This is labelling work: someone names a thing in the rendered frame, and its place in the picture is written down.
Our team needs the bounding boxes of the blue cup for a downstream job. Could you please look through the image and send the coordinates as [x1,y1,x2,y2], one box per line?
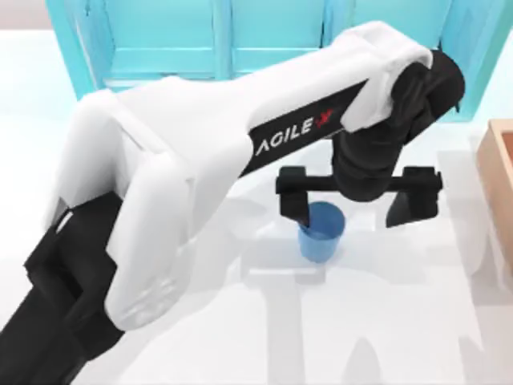
[297,201,347,264]

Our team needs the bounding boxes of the light blue rack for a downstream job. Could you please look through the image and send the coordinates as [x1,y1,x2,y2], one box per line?
[43,0,513,124]

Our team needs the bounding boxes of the shallow salmon-coloured box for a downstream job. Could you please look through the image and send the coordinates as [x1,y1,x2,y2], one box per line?
[476,118,513,290]

